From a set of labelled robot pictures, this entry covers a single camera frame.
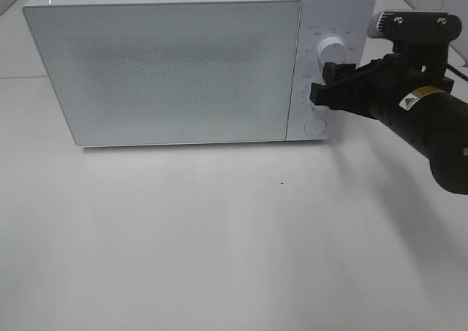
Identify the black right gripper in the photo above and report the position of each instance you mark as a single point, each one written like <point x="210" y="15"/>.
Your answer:
<point x="376" y="89"/>

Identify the white microwave door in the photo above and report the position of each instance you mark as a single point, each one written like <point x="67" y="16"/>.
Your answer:
<point x="170" y="73"/>

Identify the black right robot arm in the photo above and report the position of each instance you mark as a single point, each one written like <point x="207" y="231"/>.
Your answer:
<point x="419" y="109"/>

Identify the upper white power knob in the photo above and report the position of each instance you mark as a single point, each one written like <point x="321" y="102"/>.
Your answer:
<point x="331" y="48"/>

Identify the white microwave oven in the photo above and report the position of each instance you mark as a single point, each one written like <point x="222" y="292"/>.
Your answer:
<point x="318" y="19"/>

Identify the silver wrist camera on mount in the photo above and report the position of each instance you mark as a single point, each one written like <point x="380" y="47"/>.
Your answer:
<point x="420" y="39"/>

